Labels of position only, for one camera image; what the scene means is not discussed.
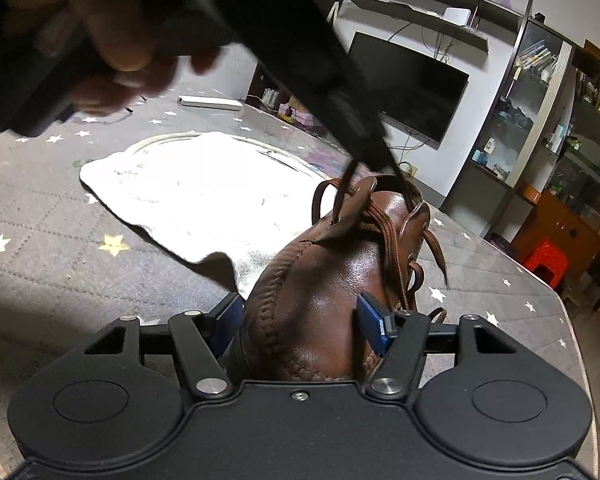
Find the black flat television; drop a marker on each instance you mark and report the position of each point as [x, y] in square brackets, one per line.
[415, 90]

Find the white round cloth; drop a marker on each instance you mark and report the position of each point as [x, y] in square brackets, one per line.
[190, 195]

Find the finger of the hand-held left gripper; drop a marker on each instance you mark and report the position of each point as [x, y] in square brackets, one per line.
[350, 120]

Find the brown leather shoe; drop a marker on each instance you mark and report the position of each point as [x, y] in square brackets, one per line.
[330, 280]

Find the brown wooden cabinet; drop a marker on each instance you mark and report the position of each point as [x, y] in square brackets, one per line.
[555, 225]

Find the person's left hand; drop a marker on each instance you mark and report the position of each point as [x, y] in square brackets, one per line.
[115, 20]

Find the red plastic stool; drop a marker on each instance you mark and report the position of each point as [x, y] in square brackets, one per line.
[545, 257]

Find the orange box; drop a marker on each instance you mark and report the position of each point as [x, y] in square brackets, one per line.
[532, 192]

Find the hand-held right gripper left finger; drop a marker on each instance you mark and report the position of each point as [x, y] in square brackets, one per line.
[227, 325]

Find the white wall socket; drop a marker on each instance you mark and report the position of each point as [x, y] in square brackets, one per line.
[409, 170]

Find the brown shoelace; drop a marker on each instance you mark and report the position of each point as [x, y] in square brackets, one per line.
[387, 235]

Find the white power strip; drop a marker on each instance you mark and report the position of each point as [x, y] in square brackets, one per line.
[210, 101]

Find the pink flat box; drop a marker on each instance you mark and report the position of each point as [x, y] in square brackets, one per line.
[305, 117]

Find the white router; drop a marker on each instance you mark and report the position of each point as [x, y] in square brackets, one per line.
[457, 16]

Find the black wall shelf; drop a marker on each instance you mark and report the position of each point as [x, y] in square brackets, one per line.
[415, 15]

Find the dark glass display cabinet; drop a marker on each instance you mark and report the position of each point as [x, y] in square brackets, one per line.
[505, 110]

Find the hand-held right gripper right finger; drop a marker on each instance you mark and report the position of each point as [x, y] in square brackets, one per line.
[372, 325]

